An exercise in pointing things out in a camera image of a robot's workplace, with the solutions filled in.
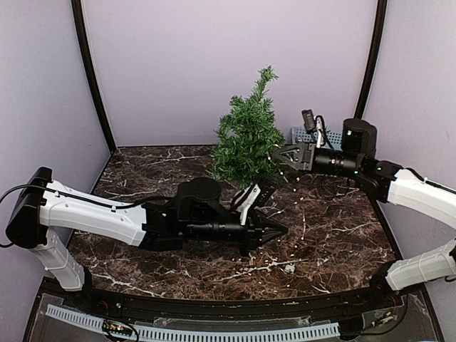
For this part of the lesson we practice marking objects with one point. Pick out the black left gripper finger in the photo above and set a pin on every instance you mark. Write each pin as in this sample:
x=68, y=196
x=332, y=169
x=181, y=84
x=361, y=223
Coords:
x=270, y=226
x=270, y=236

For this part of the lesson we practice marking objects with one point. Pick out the black frame post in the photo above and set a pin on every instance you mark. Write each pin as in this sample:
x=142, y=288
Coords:
x=83, y=42
x=371, y=63

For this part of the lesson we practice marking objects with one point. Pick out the black front rail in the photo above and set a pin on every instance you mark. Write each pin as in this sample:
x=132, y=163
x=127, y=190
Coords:
x=343, y=306

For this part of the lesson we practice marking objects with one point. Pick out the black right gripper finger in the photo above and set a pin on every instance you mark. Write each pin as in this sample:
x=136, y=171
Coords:
x=288, y=151
x=287, y=160

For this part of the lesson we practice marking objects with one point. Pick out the small green christmas tree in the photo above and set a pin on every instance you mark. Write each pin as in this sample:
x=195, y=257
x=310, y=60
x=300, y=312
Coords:
x=248, y=137

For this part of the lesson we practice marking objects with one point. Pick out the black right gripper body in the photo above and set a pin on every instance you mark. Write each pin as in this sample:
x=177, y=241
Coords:
x=308, y=157

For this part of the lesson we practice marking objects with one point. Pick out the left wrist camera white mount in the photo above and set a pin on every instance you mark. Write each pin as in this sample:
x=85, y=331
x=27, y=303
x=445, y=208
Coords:
x=256, y=195

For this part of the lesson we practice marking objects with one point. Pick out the white battery box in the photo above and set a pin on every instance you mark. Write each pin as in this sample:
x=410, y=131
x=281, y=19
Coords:
x=290, y=268

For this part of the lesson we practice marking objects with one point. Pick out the left black frame post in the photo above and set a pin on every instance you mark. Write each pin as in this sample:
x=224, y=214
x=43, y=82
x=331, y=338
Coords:
x=83, y=42

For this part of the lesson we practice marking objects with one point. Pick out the blue plastic basket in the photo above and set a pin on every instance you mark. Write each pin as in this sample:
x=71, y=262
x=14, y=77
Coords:
x=299, y=134

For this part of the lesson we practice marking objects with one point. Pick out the grey slotted cable duct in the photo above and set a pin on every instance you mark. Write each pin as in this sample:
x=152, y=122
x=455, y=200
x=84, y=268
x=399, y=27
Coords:
x=173, y=329

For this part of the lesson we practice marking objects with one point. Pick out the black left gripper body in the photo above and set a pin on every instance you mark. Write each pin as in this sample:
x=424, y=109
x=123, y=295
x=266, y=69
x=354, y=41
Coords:
x=254, y=229

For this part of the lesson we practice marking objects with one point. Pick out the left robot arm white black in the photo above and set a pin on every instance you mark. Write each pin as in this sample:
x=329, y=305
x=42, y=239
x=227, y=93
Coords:
x=156, y=223

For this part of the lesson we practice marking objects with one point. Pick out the right black frame post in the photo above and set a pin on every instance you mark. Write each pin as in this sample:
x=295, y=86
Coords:
x=371, y=63

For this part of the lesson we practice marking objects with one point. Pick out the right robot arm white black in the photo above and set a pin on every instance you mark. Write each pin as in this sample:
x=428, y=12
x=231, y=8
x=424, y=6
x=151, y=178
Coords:
x=386, y=182

